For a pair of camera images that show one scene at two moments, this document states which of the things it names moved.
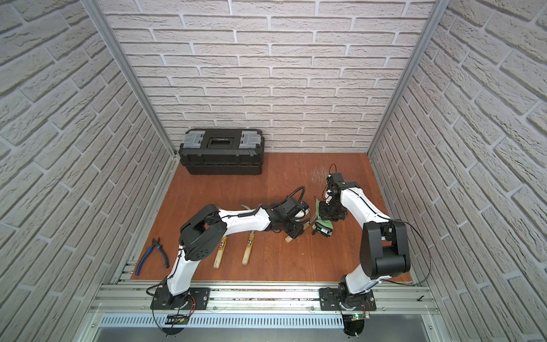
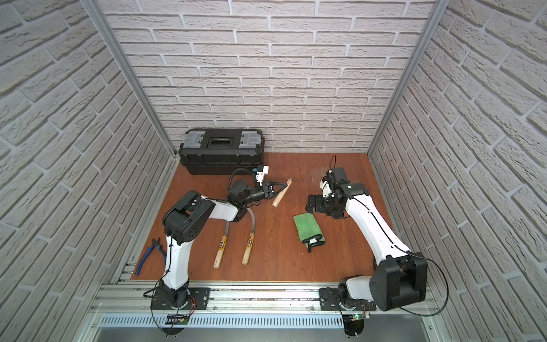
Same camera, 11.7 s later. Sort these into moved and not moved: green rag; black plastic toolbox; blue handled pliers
Moved: green rag
Not moved: black plastic toolbox; blue handled pliers
